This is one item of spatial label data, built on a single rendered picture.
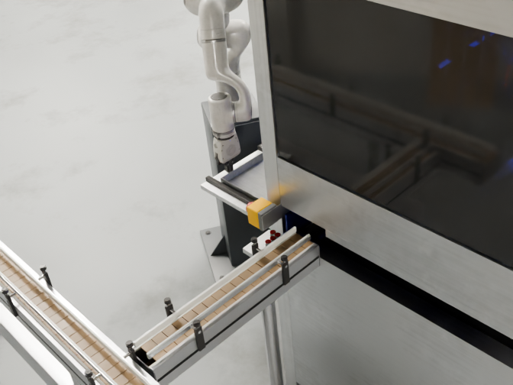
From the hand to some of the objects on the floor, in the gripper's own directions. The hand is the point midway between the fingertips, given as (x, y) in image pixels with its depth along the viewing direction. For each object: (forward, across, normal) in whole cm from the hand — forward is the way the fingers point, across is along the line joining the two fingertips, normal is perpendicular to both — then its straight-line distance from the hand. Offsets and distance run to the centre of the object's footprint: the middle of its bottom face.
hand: (228, 167), depth 267 cm
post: (+92, +10, +39) cm, 100 cm away
